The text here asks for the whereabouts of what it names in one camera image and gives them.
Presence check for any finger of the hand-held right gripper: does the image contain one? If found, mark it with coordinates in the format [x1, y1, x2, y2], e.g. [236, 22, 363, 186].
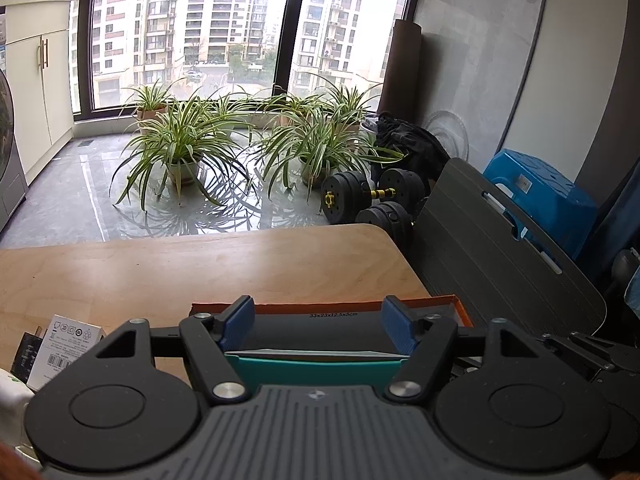
[542, 332, 619, 386]

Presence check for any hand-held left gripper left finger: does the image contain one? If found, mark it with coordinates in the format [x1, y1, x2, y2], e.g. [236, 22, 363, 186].
[95, 296, 257, 407]

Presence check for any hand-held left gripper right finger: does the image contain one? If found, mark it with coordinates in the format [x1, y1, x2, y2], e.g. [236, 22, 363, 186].
[382, 296, 547, 407]

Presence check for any orange-rimmed cardboard box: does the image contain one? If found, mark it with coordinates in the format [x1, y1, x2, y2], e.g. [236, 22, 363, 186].
[189, 294, 475, 362]

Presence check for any teal carton box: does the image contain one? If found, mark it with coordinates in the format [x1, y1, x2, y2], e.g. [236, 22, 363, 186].
[224, 348, 409, 395]

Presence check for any blue plastic stool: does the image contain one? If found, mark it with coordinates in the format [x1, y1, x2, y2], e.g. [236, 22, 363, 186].
[482, 148, 599, 262]

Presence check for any white barcode carton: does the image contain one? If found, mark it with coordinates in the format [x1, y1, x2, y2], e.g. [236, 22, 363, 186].
[26, 314, 107, 392]

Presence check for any black bag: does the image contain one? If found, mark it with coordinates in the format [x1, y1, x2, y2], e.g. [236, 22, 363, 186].
[372, 112, 451, 182]

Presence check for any group of potted spider plants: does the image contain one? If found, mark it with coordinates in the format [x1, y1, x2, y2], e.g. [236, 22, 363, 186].
[111, 72, 404, 212]

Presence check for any white fan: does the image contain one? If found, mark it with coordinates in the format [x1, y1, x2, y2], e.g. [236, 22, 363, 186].
[422, 109, 469, 171]

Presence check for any white plug-in device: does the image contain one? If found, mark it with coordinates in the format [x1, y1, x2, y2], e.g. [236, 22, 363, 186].
[0, 367, 36, 453]

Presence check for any brown rolled mat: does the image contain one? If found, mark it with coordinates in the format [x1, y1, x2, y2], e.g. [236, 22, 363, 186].
[382, 19, 424, 117]

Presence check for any grey washing machine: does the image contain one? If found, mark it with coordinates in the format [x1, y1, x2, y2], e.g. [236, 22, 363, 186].
[0, 67, 29, 234]

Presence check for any white cabinet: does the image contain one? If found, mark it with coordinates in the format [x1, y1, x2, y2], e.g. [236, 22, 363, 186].
[0, 0, 77, 187]

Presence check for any grey wall pipe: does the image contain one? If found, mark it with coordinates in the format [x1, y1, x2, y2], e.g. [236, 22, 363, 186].
[504, 0, 549, 147]

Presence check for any dark window frame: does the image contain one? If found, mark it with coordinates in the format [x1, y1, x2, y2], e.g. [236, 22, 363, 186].
[70, 0, 427, 123]

